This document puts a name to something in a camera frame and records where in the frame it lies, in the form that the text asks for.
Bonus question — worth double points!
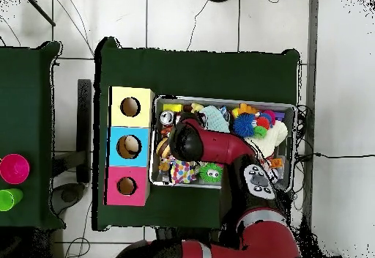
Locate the wooden toy hamburger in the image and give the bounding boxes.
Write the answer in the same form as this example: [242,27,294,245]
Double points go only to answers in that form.
[155,137,172,159]

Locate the black flat panel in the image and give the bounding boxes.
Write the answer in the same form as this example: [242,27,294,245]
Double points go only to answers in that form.
[75,78,93,184]

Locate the dark green table cloth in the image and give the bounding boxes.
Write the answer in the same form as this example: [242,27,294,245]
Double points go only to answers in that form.
[0,41,67,229]
[92,36,301,232]

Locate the blue spiky rubber ball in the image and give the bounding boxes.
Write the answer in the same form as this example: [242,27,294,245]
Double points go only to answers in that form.
[233,112,256,138]

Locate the shallow wire mesh bin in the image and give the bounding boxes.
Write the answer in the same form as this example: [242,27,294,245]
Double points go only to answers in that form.
[149,95,297,194]

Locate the green spiky ball with eyes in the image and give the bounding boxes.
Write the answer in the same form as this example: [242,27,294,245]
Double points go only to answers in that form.
[198,163,224,183]

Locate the pink plastic cup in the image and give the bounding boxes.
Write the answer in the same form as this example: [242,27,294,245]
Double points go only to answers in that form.
[0,152,31,185]

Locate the cream waffle cloth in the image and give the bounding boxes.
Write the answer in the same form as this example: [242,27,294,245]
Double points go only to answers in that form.
[245,119,289,159]

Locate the mint green waffle cloth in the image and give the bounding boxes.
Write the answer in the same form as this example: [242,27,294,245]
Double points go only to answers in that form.
[200,105,231,133]

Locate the wooden box with three holes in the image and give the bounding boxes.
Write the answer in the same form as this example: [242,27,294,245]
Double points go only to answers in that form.
[104,86,155,207]

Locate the polka-dot fabric cloth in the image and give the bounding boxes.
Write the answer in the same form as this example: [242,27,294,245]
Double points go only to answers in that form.
[170,159,198,185]

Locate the black rod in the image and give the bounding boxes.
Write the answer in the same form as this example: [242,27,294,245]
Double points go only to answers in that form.
[24,0,56,27]

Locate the black cable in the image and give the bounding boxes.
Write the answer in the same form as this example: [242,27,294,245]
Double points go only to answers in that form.
[295,151,375,163]

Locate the green plastic cup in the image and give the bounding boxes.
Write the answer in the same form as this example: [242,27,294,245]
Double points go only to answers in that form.
[0,188,24,212]

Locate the orange plastic toy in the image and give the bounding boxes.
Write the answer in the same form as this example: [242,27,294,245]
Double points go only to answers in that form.
[231,103,260,118]

